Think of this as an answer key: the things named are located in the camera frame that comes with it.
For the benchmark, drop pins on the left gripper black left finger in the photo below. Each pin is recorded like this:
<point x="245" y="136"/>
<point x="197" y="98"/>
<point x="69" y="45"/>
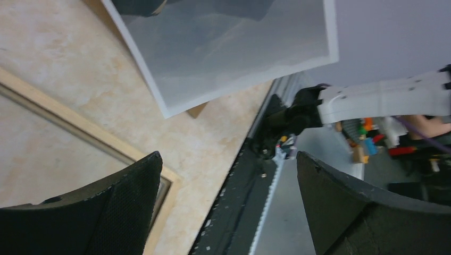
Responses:
<point x="110" y="216"/>

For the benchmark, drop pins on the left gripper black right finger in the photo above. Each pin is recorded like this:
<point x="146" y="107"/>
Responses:
<point x="346" y="215"/>

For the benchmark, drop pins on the wooden picture frame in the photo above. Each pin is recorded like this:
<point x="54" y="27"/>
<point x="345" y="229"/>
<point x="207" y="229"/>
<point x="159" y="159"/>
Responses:
<point x="47" y="107"/>

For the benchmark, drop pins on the landscape photo print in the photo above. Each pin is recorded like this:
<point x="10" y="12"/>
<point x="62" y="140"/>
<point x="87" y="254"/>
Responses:
<point x="196" y="51"/>

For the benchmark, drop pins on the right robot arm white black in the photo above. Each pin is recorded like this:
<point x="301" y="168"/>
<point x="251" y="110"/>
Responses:
<point x="424" y="94"/>

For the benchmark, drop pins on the colourful clutter behind table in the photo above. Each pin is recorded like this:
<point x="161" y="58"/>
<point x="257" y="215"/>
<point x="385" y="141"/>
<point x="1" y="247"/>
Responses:
<point x="420" y="143"/>

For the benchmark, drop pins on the aluminium frame rail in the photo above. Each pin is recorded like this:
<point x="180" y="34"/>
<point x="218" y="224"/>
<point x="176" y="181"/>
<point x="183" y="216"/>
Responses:
<point x="283" y="227"/>

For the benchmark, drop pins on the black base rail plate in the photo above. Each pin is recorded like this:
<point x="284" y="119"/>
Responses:
<point x="233" y="219"/>

